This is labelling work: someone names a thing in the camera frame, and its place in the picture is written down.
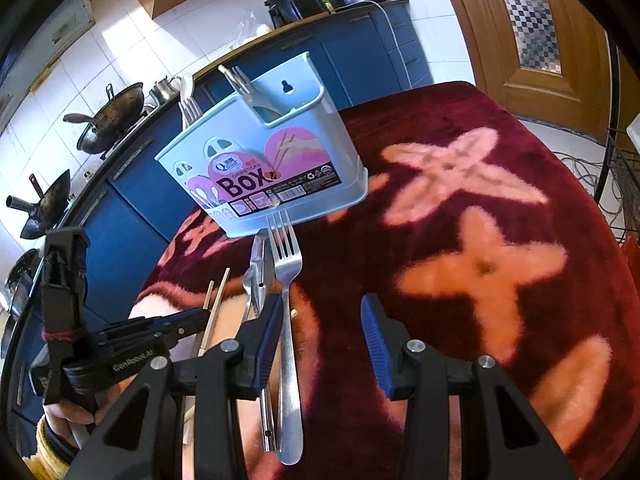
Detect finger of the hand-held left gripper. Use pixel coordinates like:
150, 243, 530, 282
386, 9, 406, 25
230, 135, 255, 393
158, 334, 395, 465
96, 321, 181, 357
147, 307, 212, 336

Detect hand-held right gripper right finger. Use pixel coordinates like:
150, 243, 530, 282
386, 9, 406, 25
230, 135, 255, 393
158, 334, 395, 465
360, 294, 576, 480

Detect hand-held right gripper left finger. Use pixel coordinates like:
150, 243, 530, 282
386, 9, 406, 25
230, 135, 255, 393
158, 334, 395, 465
80, 294, 283, 480

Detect large steel fork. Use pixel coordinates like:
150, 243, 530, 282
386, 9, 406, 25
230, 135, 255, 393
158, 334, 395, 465
266, 209, 304, 466

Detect steel table knife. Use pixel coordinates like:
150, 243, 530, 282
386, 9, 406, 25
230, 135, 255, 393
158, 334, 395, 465
226, 66, 282, 123
249, 229, 277, 453

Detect light blue utensil holder box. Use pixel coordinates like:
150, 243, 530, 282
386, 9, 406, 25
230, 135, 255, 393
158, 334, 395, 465
153, 51, 370, 238

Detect person's left forearm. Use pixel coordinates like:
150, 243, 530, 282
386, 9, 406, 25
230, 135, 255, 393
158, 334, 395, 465
20, 415, 88, 480

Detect person's left hand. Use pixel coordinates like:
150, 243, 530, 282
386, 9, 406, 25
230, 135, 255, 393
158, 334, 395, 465
42, 395, 110, 436

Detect dark pan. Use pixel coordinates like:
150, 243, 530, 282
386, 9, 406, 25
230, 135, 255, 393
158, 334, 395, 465
5, 247, 41, 311

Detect small dark wok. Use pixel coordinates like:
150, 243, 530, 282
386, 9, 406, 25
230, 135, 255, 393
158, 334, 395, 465
6, 170, 73, 240

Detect blue base cabinets with counter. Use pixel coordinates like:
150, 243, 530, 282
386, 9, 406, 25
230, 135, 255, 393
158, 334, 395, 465
0, 0, 435, 441

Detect gas stove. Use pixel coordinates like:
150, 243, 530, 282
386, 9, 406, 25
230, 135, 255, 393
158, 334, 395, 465
100, 102, 156, 161

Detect large dark wok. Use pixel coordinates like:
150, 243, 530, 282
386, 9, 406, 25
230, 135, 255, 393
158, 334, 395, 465
63, 84, 151, 156

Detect steel kettle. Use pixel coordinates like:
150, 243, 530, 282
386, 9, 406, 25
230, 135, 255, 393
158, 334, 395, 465
150, 76, 182, 103

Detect grey range hood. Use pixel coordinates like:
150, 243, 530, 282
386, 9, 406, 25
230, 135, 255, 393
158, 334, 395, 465
0, 0, 96, 111

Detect clear plastic bag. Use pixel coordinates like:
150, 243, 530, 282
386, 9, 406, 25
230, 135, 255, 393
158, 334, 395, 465
235, 20, 273, 43

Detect wooden door with glass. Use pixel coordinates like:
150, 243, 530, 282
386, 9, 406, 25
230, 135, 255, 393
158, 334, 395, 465
432, 0, 626, 146

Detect black air fryer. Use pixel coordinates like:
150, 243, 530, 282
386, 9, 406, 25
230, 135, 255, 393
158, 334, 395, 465
265, 0, 328, 30

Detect grey floor cables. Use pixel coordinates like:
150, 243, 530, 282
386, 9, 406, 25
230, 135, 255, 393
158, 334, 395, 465
552, 152, 626, 216

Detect white power cord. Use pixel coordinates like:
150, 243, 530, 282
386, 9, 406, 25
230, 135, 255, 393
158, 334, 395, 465
367, 1, 418, 88

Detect black wire rack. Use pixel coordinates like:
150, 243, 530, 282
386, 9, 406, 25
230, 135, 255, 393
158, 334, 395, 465
595, 127, 640, 246

